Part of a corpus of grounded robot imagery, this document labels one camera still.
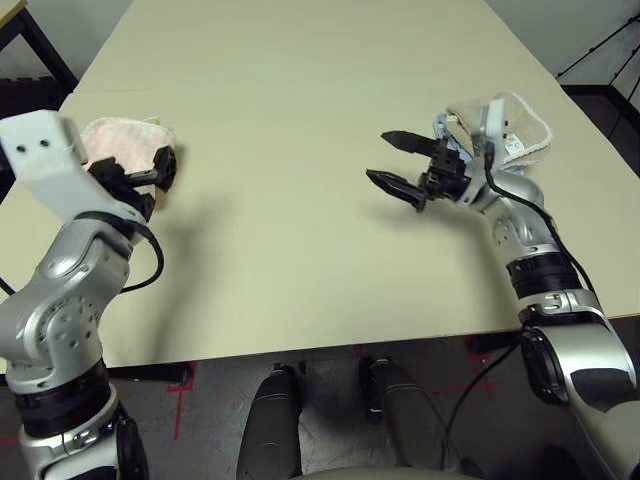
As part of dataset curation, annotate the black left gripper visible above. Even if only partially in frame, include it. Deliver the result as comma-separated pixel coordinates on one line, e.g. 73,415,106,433
87,146,180,221

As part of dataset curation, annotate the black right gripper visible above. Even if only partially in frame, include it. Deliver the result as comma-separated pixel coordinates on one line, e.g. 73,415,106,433
365,130,474,214

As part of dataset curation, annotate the pink towel with white trim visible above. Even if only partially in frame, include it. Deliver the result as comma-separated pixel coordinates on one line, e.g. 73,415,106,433
79,117,179,214

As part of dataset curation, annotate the light blue folded towel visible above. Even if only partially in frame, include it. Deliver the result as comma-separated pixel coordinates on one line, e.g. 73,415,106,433
432,113,524,175

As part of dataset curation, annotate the beige folded towel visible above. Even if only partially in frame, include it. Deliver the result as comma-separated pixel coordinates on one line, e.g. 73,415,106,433
446,91,554,166

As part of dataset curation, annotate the black tripod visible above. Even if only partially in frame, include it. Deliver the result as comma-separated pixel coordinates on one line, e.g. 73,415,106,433
554,14,640,96

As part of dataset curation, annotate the red floor tape cross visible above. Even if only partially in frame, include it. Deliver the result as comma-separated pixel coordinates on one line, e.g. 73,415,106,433
167,364,199,441
434,337,501,401

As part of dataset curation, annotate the grey right robot leg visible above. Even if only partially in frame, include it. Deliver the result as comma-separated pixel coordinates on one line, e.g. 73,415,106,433
359,355,459,474

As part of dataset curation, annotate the grey robot leg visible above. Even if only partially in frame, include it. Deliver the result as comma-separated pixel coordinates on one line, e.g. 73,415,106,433
359,355,459,474
236,364,304,479

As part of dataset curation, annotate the grey left robot leg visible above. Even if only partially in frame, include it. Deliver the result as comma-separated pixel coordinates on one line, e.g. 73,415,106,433
236,364,304,479

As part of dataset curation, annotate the beige robot torso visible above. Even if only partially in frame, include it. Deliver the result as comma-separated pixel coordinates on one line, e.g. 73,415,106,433
294,462,476,480

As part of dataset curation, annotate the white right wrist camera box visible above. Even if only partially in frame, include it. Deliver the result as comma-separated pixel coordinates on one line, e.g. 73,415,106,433
462,98,509,206

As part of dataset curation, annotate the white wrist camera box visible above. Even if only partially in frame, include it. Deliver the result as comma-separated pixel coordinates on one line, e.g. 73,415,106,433
0,110,146,226
462,98,509,206

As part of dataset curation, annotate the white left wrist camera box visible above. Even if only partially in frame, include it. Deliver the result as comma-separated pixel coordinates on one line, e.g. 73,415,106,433
0,110,146,226

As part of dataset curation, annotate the side table with black frame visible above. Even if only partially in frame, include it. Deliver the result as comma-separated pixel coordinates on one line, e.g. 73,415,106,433
0,0,79,101

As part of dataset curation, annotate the black table frame bar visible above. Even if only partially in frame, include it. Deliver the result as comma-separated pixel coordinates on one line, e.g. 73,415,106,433
107,363,194,384

